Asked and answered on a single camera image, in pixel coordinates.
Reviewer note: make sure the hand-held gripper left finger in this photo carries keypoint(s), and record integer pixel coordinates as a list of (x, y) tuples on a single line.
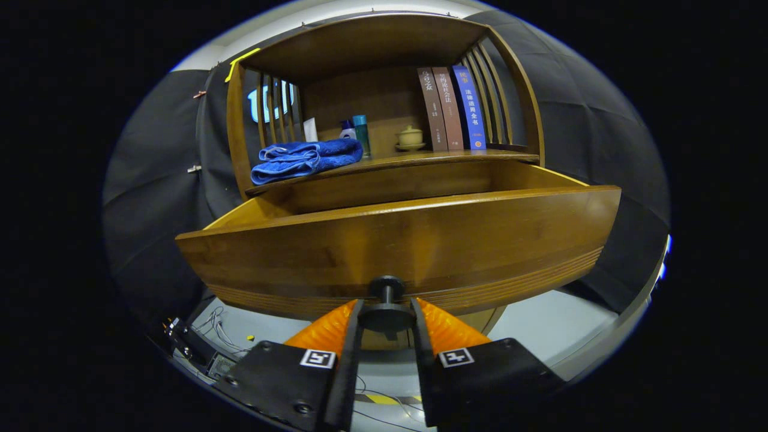
[(345, 384)]

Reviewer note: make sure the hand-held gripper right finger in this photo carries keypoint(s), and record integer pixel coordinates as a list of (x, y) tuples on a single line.
[(425, 384)]

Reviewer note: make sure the wooden drawer with black knob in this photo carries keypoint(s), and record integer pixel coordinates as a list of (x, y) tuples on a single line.
[(390, 240)]

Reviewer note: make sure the wooden countertop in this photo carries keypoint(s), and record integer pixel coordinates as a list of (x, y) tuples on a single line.
[(420, 159)]

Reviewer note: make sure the wooden cabinet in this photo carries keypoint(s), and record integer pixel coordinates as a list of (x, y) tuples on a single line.
[(372, 102)]

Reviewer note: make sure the yellow and black floor tape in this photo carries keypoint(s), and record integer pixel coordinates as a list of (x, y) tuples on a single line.
[(381, 398)]

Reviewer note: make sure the blue folded towel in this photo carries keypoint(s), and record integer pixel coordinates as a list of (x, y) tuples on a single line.
[(300, 159)]

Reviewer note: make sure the beige lidded teacup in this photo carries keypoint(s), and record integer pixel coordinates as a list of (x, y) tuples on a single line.
[(410, 138)]

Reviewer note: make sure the teal bottle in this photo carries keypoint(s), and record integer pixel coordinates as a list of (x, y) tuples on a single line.
[(362, 135)]

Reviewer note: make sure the white and blue lotion bottle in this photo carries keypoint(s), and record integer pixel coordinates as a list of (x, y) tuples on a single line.
[(347, 132)]

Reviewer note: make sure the white tube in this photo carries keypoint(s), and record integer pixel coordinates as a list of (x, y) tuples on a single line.
[(310, 131)]

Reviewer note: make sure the black backdrop cloth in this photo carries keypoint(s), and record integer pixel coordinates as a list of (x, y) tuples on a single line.
[(150, 198)]

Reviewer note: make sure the dark brown book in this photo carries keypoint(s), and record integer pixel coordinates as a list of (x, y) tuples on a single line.
[(433, 108)]

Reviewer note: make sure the reddish brown book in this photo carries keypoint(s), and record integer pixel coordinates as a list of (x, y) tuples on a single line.
[(449, 108)]

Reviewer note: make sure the blue book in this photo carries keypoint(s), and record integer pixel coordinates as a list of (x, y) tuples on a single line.
[(471, 108)]

